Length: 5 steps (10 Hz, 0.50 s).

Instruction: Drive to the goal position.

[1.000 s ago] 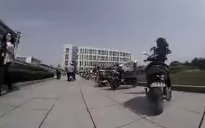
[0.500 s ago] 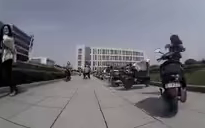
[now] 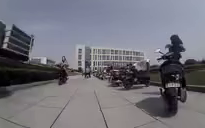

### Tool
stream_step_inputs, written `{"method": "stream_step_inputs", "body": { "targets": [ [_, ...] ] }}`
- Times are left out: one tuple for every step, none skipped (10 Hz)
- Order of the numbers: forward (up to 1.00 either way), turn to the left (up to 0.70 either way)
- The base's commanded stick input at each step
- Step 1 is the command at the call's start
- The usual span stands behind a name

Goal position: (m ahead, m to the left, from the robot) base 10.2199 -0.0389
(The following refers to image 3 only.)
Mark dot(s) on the white multi-storey building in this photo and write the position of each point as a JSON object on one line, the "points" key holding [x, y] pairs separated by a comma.
{"points": [[106, 56]]}

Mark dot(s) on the row of parked scooters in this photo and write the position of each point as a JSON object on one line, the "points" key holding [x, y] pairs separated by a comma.
{"points": [[133, 76]]}

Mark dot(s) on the grey slab pavement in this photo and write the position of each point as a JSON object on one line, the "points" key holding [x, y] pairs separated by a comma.
{"points": [[83, 106]]}

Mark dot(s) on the low pale building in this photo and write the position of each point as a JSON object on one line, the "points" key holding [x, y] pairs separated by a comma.
{"points": [[40, 60]]}

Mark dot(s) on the black scooter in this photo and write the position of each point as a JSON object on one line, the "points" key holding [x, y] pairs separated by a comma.
{"points": [[171, 75]]}

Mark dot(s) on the dark tree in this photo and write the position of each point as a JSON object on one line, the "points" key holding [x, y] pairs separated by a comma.
{"points": [[176, 41]]}

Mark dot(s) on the green hedge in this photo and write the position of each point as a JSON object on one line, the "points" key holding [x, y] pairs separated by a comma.
{"points": [[23, 76]]}

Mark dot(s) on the grey kerb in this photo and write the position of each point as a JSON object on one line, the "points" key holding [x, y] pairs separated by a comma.
{"points": [[200, 88], [23, 87]]}

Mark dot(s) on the dark glass building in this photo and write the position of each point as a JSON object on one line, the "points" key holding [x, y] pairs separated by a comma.
{"points": [[18, 41]]}

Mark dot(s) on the row of trees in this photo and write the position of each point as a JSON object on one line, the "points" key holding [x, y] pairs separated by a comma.
{"points": [[190, 61]]}

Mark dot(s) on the grass lawn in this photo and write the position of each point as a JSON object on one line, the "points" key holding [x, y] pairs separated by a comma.
{"points": [[200, 78]]}

